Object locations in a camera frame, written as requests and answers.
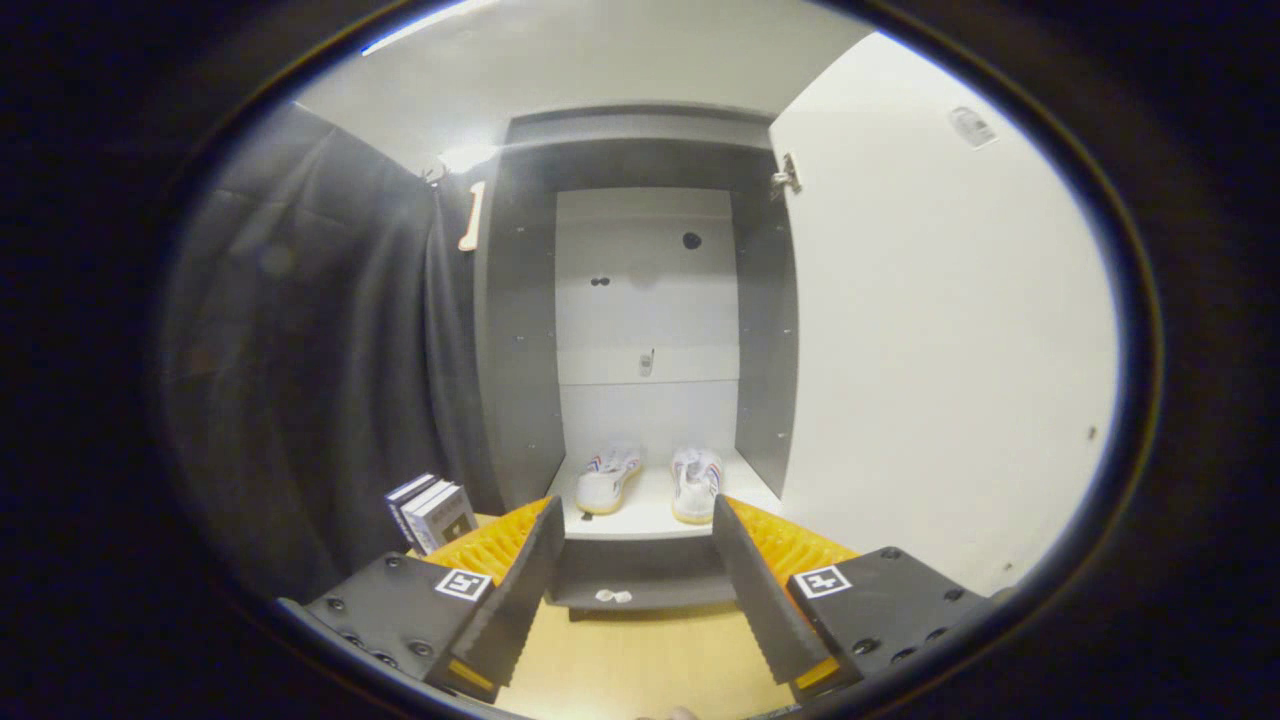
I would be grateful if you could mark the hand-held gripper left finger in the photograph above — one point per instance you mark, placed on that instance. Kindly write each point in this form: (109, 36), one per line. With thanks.
(525, 580)

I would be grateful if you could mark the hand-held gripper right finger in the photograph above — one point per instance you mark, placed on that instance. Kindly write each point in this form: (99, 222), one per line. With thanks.
(755, 590)

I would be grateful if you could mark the white shoe with striped side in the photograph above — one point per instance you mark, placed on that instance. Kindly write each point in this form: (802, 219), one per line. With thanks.
(695, 490)
(605, 485)

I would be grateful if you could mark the white shoe cabinet door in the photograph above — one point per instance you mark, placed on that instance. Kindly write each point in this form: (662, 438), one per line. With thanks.
(950, 350)

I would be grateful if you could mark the metal door hinge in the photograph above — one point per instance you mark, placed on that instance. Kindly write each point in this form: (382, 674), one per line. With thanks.
(787, 177)

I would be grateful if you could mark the white book with portrait cover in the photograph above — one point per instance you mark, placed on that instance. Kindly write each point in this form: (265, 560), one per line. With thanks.
(450, 522)

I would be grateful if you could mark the black backdrop cloth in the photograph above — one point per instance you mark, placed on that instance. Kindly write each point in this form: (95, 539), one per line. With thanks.
(300, 350)

